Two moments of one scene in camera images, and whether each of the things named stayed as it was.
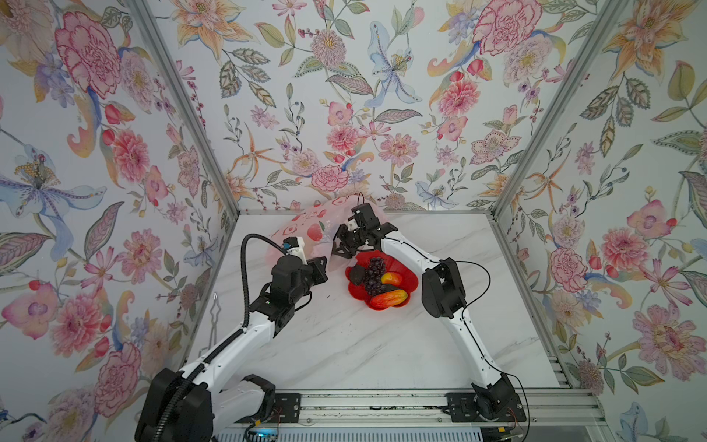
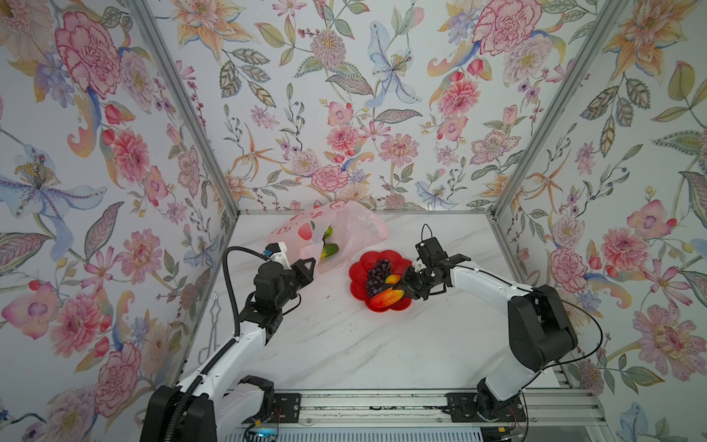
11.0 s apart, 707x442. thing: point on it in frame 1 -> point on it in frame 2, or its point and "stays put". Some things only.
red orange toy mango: x=388 y=299 stays put
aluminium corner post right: x=608 y=15 stays put
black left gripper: x=319 y=275 -> x=300 y=273
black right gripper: x=347 y=251 -> x=407 y=285
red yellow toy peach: x=390 y=278 stays put
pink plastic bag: x=310 y=232 stays put
